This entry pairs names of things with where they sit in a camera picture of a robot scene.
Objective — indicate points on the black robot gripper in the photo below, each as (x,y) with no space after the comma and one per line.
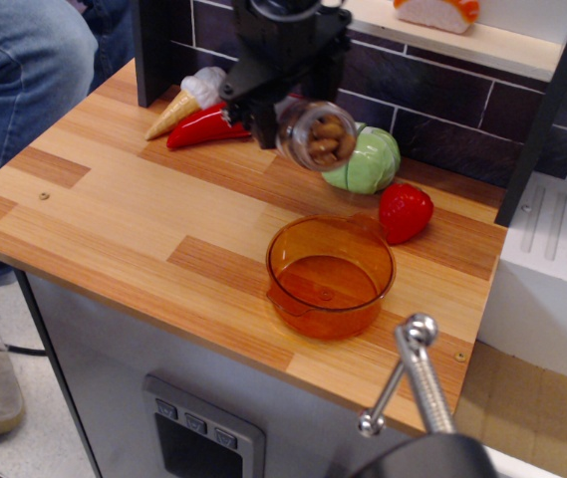
(283,45)

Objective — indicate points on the clear almond jar red label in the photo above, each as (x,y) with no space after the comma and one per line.
(317,135)

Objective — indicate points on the orange transparent plastic pot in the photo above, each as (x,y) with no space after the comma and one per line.
(329,274)

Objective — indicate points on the red toy chili pepper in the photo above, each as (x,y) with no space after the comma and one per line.
(204,126)

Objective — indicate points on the toy ice cream cone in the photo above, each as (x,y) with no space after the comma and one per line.
(196,93)

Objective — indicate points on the green toy cabbage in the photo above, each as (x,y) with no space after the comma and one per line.
(373,165)

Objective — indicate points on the red toy strawberry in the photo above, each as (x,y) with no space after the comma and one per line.
(404,212)

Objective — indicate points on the toy salmon sushi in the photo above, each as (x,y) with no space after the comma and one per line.
(453,16)

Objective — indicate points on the blue jeans leg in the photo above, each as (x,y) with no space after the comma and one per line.
(52,55)

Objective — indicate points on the white toy sink unit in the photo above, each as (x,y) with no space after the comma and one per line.
(526,311)

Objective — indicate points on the grey oven control panel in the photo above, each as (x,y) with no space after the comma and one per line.
(195,438)

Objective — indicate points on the dark left shelf post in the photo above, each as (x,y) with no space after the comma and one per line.
(158,25)

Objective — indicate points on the wooden wall shelf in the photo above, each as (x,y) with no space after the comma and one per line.
(483,45)

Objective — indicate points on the black vertical post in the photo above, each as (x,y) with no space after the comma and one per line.
(532,147)

